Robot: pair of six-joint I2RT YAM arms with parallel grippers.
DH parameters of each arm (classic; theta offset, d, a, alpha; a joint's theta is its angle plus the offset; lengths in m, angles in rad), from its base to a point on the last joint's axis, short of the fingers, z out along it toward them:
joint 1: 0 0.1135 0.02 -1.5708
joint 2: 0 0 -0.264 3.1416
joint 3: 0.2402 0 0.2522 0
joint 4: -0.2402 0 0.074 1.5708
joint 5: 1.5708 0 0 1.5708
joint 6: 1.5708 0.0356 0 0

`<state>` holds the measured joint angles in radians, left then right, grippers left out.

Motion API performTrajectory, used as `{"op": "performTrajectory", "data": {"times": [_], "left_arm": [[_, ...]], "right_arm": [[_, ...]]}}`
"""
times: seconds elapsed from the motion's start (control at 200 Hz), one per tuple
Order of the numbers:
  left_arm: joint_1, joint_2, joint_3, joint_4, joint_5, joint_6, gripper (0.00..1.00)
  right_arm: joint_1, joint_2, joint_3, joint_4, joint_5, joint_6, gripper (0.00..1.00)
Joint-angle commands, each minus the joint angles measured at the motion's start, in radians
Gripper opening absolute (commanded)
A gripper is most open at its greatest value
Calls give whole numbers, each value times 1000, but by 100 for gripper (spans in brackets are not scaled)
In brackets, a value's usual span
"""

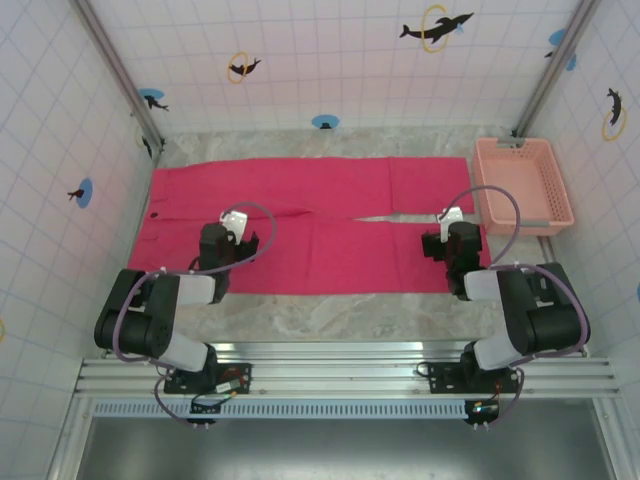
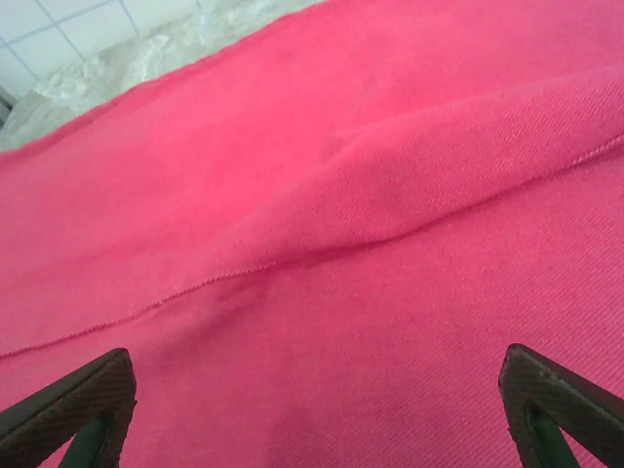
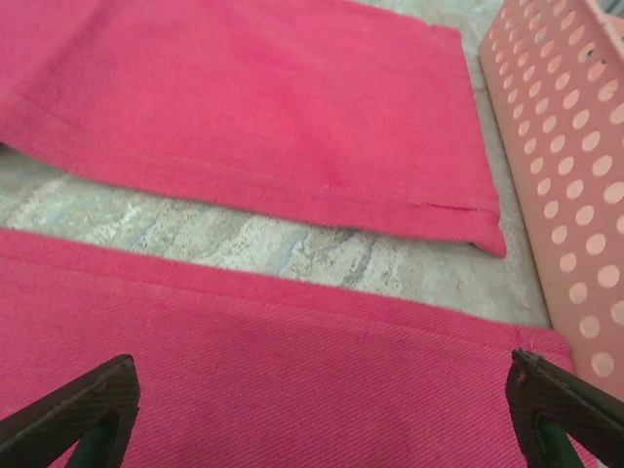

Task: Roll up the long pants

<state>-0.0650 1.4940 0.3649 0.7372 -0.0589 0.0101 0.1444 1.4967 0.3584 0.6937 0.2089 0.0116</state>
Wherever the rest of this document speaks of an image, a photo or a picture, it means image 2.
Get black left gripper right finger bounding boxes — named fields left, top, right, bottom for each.
left=497, top=343, right=624, bottom=468

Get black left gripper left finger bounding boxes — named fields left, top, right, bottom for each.
left=0, top=347, right=138, bottom=468

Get pink long pants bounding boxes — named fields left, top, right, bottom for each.
left=0, top=0, right=624, bottom=468

